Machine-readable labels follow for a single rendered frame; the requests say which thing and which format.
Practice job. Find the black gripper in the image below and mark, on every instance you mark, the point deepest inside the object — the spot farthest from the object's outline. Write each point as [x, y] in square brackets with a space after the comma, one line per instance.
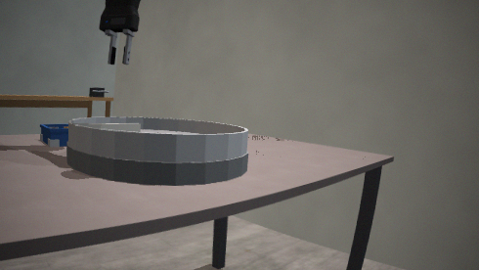
[120, 16]

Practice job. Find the blue crate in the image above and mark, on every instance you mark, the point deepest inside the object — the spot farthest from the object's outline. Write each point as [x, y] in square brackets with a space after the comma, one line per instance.
[54, 137]

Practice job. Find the grey round turntable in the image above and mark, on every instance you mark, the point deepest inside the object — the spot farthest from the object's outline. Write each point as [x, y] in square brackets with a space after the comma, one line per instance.
[192, 152]

